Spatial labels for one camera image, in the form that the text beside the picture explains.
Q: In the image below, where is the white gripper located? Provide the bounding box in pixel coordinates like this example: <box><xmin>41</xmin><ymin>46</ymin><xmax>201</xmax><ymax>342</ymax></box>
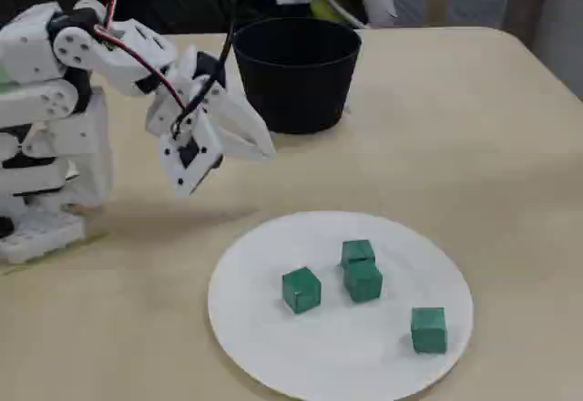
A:
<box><xmin>145</xmin><ymin>45</ymin><xmax>277</xmax><ymax>161</ymax></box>

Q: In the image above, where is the green cube block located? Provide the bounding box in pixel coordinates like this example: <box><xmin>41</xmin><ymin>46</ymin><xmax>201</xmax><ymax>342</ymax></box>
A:
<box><xmin>343</xmin><ymin>262</ymin><xmax>384</xmax><ymax>304</ymax></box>
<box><xmin>410</xmin><ymin>306</ymin><xmax>448</xmax><ymax>355</ymax></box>
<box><xmin>281</xmin><ymin>266</ymin><xmax>322</xmax><ymax>315</ymax></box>
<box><xmin>340</xmin><ymin>239</ymin><xmax>376</xmax><ymax>269</ymax></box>

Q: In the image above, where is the black pot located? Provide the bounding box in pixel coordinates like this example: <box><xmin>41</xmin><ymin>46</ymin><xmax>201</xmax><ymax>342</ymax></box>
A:
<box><xmin>231</xmin><ymin>17</ymin><xmax>364</xmax><ymax>136</ymax></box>

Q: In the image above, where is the white paper plate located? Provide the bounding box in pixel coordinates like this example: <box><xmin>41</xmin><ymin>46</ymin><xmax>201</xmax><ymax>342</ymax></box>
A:
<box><xmin>208</xmin><ymin>211</ymin><xmax>475</xmax><ymax>401</ymax></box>

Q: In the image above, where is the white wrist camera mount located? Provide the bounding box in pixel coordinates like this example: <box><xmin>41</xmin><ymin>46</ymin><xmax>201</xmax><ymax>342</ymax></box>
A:
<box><xmin>158</xmin><ymin>116</ymin><xmax>225</xmax><ymax>198</ymax></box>

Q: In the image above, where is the red black servo wire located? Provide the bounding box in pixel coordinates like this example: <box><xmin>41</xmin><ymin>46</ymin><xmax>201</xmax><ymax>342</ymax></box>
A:
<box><xmin>93</xmin><ymin>0</ymin><xmax>188</xmax><ymax>110</ymax></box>

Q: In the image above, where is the yellow-green robot base plate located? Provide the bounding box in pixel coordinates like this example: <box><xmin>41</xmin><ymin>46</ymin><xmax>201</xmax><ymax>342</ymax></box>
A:
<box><xmin>0</xmin><ymin>231</ymin><xmax>110</xmax><ymax>277</ymax></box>

